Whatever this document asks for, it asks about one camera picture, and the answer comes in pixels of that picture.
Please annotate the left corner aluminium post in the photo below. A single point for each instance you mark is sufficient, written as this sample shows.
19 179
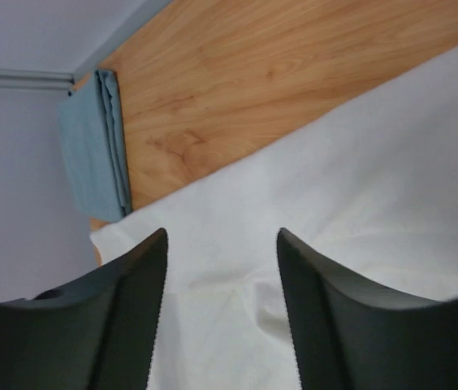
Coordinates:
21 79

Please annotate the folded grey-blue t shirt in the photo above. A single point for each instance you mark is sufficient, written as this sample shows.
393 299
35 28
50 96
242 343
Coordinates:
92 140

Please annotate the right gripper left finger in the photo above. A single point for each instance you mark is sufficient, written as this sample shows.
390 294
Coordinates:
95 332

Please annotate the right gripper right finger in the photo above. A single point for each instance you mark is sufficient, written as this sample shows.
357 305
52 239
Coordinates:
349 332

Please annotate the white t shirt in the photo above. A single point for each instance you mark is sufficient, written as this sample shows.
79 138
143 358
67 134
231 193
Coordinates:
372 185

